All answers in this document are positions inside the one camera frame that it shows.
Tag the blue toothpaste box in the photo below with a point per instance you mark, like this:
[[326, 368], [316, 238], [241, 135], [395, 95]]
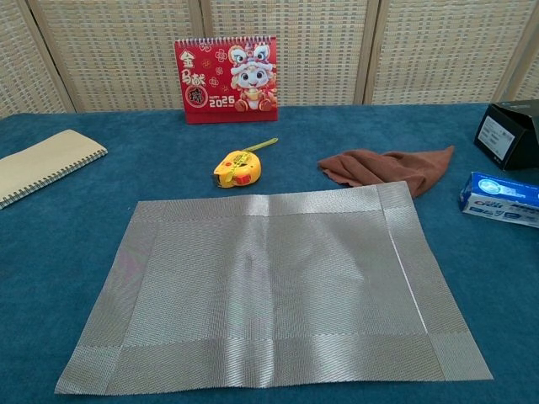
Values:
[[501, 198]]

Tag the red desk calendar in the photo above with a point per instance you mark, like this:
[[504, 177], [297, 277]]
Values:
[[227, 80]]

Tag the grey woven placemat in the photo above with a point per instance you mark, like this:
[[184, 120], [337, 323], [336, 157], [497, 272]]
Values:
[[273, 286]]

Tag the woven bamboo folding screen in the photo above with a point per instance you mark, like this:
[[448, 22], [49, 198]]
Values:
[[126, 50]]

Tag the yellow tape measure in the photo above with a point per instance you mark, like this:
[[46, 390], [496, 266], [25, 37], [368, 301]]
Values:
[[238, 170]]

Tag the black cardboard box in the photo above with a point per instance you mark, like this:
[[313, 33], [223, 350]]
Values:
[[511, 134]]

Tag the blue felt table cover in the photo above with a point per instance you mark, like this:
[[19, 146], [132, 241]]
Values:
[[50, 273]]

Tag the kraft spiral notebook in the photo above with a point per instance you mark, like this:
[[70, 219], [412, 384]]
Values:
[[46, 164]]

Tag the brown cloth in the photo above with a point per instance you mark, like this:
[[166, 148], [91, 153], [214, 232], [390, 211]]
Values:
[[379, 166]]

